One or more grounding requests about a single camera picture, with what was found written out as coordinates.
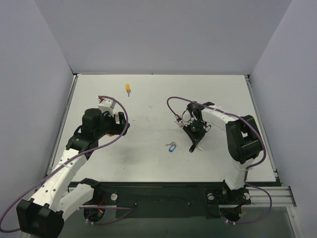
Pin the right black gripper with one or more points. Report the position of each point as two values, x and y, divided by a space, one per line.
196 135

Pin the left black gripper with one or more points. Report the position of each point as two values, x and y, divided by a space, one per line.
121 121

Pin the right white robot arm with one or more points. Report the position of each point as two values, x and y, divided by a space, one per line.
241 134

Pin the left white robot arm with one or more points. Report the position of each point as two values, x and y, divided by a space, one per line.
45 213

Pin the blue tagged key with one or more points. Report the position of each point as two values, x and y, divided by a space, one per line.
171 146

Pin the yellow tagged key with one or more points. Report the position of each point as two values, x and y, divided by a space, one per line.
128 89

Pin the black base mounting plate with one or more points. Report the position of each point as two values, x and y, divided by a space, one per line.
172 199

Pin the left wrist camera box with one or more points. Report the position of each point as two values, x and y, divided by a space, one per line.
106 106

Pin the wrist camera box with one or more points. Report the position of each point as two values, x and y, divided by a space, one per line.
178 121
106 106

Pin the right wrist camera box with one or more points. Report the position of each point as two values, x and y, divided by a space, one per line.
178 121

